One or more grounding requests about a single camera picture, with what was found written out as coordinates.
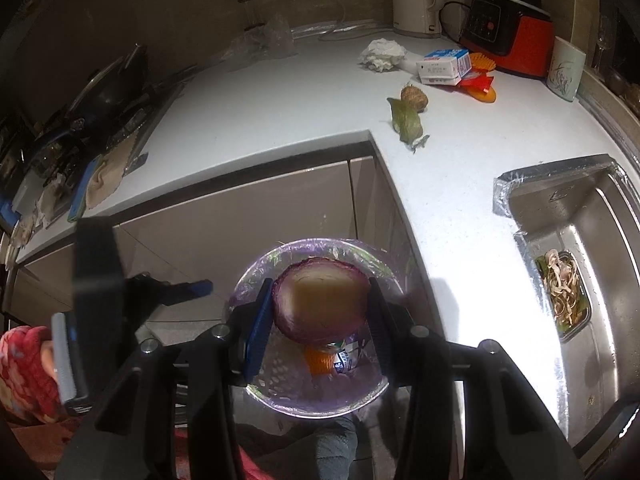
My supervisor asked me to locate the black stove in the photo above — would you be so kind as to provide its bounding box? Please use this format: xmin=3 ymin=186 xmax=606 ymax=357
xmin=30 ymin=67 xmax=187 ymax=176

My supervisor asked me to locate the orange snack packet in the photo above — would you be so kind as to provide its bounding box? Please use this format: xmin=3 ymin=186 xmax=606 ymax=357
xmin=305 ymin=340 xmax=361 ymax=377

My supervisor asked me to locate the green leaf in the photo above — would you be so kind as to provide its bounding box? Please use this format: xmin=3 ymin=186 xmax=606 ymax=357
xmin=387 ymin=97 xmax=431 ymax=154

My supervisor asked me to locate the wine glass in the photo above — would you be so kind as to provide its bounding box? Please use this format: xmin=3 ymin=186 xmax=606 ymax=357
xmin=592 ymin=15 xmax=614 ymax=73

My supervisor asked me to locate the red wrapper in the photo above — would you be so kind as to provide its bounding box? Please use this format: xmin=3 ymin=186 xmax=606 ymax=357
xmin=459 ymin=72 xmax=494 ymax=92

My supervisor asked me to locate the crumpled white tissue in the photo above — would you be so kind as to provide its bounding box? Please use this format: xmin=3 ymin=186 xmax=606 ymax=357
xmin=357 ymin=38 xmax=407 ymax=73

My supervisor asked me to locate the blue edged cloth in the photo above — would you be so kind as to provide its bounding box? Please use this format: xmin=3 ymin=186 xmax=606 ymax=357
xmin=67 ymin=157 xmax=103 ymax=223

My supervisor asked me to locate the person's left forearm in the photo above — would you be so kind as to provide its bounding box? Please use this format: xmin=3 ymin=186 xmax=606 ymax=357
xmin=0 ymin=325 xmax=63 ymax=426

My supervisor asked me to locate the beige cloth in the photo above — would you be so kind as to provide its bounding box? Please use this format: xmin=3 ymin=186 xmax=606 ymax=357
xmin=85 ymin=152 xmax=126 ymax=211

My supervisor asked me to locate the bin with purple bag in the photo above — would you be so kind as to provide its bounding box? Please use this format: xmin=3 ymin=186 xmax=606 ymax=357
xmin=227 ymin=237 xmax=406 ymax=416

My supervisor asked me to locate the steel sink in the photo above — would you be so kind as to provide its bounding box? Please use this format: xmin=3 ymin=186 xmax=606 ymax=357
xmin=492 ymin=155 xmax=640 ymax=461

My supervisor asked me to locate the red onion half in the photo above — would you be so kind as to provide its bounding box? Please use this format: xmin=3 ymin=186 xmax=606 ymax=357
xmin=271 ymin=257 xmax=372 ymax=346

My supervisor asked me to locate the clear plastic bag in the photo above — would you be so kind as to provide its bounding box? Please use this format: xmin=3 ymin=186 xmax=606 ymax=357
xmin=220 ymin=15 xmax=298 ymax=66

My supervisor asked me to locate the black power cable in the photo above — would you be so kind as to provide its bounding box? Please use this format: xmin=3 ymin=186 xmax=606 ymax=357
xmin=438 ymin=1 xmax=473 ymax=43

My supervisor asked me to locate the white cable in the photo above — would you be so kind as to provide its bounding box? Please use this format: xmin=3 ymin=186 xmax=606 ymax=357
xmin=300 ymin=0 xmax=393 ymax=41

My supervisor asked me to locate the sink strainer basket with scraps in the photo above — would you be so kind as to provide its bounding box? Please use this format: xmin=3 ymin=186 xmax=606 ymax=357
xmin=532 ymin=249 xmax=592 ymax=343

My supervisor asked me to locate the glass jar with metal lid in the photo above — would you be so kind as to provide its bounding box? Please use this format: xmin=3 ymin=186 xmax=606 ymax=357
xmin=237 ymin=0 xmax=266 ymax=31

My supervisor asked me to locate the person's grey clothing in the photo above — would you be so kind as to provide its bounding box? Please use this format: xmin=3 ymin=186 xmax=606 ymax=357
xmin=235 ymin=416 xmax=359 ymax=480

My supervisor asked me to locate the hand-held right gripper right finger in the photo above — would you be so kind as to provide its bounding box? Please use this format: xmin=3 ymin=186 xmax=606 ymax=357
xmin=367 ymin=277 xmax=586 ymax=480

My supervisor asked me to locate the clear plastic film strip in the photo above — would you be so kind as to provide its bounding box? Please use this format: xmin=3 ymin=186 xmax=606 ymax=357
xmin=292 ymin=21 xmax=393 ymax=41

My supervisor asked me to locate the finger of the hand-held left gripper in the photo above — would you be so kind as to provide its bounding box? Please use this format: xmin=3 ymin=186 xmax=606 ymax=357
xmin=125 ymin=272 xmax=214 ymax=311

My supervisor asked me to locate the black pan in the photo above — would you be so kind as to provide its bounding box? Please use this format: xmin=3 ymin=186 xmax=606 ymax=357
xmin=65 ymin=42 xmax=151 ymax=126

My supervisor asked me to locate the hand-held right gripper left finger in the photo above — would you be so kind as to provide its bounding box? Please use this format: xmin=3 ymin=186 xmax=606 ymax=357
xmin=55 ymin=295 xmax=281 ymax=480

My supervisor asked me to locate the beige cabinet drawer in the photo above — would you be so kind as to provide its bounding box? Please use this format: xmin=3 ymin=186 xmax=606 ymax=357
xmin=10 ymin=159 xmax=361 ymax=321

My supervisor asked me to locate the brown round vegetable scrap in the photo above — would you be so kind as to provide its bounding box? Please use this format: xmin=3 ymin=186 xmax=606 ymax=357
xmin=400 ymin=84 xmax=430 ymax=111

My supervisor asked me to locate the white blue milk carton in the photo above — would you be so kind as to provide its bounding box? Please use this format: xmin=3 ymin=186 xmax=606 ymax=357
xmin=416 ymin=49 xmax=472 ymax=86

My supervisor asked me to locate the white floral cup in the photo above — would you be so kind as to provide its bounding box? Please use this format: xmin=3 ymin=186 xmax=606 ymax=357
xmin=546 ymin=36 xmax=587 ymax=103

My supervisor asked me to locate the beige cabinet door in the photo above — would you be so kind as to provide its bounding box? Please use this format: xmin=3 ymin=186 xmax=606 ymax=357
xmin=349 ymin=155 xmax=416 ymax=281

